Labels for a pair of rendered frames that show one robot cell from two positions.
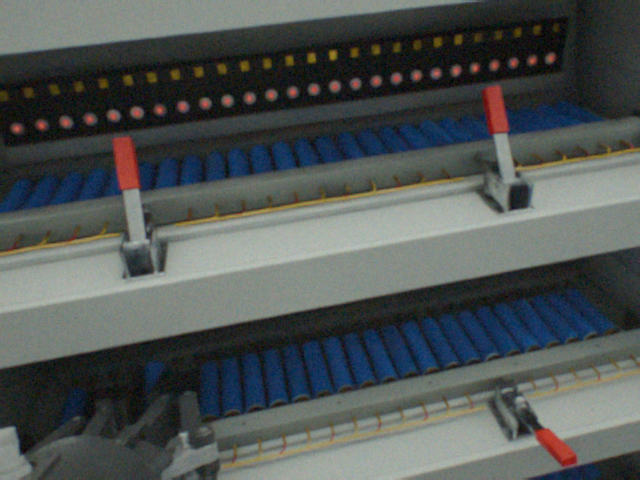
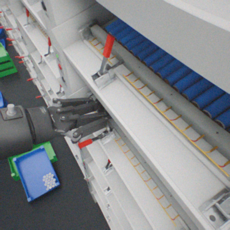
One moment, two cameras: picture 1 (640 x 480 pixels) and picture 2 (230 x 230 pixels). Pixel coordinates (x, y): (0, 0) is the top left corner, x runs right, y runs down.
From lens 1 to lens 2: 0.32 m
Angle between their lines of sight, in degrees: 64
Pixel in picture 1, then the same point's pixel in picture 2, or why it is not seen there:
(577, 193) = not seen: outside the picture
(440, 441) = (152, 207)
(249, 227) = (135, 96)
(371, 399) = (151, 174)
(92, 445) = (43, 117)
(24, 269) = (93, 54)
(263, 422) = (127, 142)
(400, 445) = (144, 191)
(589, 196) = not seen: outside the picture
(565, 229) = not seen: outside the picture
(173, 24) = (109, 6)
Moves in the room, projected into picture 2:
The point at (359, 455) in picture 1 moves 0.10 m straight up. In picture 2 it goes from (135, 178) to (139, 156)
